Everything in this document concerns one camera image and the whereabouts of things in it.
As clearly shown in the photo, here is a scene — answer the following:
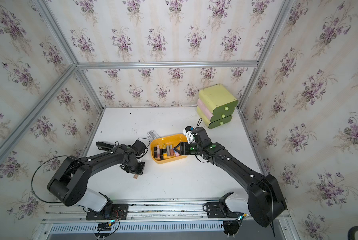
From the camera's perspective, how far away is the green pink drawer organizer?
0.95 metres

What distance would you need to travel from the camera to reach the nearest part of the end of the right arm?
0.60m

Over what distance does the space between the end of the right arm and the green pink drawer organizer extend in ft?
0.94
